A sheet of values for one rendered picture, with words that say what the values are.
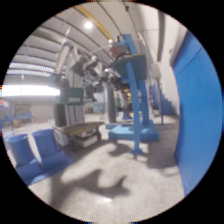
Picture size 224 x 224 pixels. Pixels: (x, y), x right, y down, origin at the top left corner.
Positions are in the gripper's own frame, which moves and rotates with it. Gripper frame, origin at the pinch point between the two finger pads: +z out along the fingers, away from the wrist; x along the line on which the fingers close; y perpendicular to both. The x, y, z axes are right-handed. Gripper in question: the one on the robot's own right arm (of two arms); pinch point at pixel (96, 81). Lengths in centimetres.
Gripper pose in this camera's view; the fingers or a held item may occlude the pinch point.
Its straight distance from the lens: 63.6
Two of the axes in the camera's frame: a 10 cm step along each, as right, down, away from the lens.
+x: -3.8, 2.0, -9.1
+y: -7.8, 4.6, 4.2
